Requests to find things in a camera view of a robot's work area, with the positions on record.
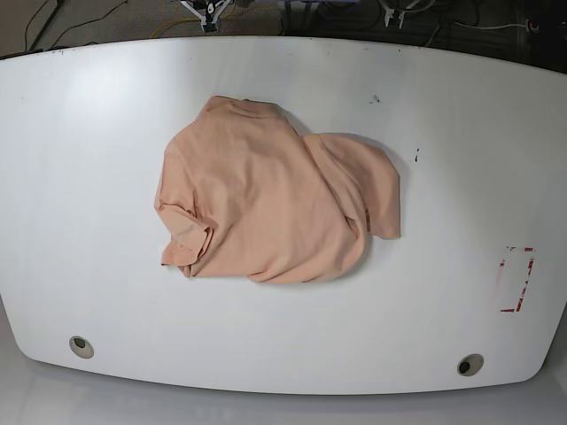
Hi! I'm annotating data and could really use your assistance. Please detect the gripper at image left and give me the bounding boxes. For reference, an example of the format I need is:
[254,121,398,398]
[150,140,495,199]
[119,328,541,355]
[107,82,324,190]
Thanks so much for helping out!
[180,0,233,32]

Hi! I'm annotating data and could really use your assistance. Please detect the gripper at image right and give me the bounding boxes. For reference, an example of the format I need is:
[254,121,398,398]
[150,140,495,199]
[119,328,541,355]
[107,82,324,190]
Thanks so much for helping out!
[380,0,425,29]

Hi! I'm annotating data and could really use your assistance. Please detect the peach t-shirt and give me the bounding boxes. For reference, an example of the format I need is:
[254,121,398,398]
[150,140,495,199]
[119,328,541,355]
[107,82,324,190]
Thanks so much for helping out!
[154,97,401,283]

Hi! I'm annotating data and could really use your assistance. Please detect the red tape rectangle marker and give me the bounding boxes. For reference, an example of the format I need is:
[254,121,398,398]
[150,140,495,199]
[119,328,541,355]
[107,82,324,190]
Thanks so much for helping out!
[495,246,536,313]

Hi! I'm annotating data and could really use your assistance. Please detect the left table grommet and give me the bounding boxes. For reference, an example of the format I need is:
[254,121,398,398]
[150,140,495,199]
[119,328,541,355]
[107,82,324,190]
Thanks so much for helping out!
[69,336,94,359]

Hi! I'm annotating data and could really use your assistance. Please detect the table grommet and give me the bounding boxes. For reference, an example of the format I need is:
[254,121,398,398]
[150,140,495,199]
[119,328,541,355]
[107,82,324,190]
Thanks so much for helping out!
[457,353,484,377]
[69,336,94,359]

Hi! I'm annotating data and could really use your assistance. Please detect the right table grommet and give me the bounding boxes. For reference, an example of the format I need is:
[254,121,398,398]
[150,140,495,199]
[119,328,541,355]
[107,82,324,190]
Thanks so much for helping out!
[457,353,484,377]

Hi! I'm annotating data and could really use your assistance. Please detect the yellow cable on floor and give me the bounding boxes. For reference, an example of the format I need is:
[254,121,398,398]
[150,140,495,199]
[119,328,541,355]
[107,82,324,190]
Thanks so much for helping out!
[150,8,240,40]

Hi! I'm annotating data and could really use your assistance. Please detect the black floor cables top right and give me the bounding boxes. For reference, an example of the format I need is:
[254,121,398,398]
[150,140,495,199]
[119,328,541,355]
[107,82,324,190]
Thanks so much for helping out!
[353,0,567,50]

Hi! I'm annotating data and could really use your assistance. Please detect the black floor cables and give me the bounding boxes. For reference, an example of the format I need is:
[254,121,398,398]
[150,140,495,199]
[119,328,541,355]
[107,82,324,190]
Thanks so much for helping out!
[353,0,567,50]
[24,0,129,52]

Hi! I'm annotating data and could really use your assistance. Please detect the black floor cables top left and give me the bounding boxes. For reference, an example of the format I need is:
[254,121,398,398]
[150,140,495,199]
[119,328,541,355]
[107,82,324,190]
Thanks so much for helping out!
[24,0,129,52]

